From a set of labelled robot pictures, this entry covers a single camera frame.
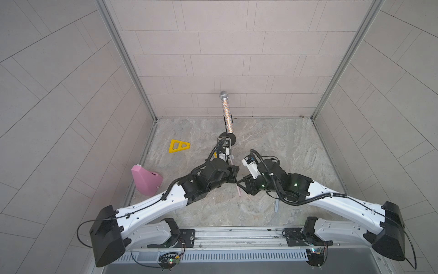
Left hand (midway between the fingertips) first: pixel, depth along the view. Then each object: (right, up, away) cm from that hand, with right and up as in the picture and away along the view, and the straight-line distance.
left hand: (242, 168), depth 72 cm
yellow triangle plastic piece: (-37, +7, +29) cm, 48 cm away
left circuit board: (-29, -34, -7) cm, 46 cm away
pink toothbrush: (-3, -6, -4) cm, 8 cm away
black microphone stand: (-7, +14, +30) cm, 34 cm away
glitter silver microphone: (-8, +34, +14) cm, 38 cm away
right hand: (-1, -6, -2) cm, 7 cm away
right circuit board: (+29, -35, -4) cm, 46 cm away
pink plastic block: (-43, -7, +3) cm, 43 cm away
